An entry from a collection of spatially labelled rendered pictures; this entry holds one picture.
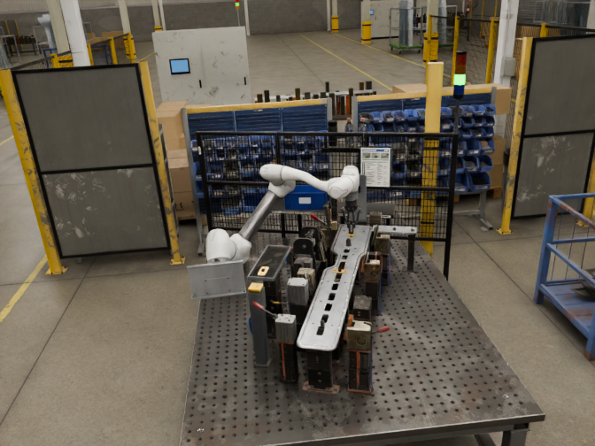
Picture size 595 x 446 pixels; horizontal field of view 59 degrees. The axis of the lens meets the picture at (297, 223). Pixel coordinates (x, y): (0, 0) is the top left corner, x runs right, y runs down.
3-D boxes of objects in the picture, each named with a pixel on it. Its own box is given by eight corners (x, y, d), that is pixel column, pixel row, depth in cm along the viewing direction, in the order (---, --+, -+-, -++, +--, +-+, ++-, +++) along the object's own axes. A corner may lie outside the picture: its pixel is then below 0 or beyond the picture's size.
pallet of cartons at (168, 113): (214, 188, 745) (205, 114, 703) (158, 191, 744) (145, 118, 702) (221, 163, 855) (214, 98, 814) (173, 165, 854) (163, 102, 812)
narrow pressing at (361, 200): (367, 221, 360) (367, 174, 346) (350, 220, 362) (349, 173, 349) (367, 220, 360) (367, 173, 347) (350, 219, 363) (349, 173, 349)
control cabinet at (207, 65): (168, 147, 970) (147, 4, 873) (172, 140, 1019) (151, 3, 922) (254, 140, 981) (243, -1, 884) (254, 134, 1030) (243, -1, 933)
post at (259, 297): (267, 367, 269) (260, 294, 251) (253, 365, 270) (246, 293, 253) (272, 358, 275) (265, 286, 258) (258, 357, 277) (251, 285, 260)
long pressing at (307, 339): (341, 352, 231) (341, 349, 231) (292, 347, 237) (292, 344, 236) (373, 226, 354) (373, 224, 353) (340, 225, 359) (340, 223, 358)
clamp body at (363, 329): (374, 396, 246) (374, 333, 231) (343, 393, 249) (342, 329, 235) (376, 381, 255) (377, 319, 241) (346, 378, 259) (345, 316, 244)
